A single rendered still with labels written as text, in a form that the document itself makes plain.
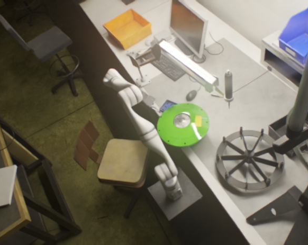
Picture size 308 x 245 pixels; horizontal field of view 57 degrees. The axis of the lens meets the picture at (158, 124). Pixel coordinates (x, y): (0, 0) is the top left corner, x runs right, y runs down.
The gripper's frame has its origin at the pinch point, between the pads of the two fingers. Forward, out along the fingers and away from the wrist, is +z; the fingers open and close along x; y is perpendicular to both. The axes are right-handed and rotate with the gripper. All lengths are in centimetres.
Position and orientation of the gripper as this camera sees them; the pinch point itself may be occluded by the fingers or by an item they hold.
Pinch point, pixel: (159, 111)
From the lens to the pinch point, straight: 170.3
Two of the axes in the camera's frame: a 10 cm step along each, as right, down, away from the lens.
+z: 8.4, 5.3, 1.1
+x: 4.4, -7.9, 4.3
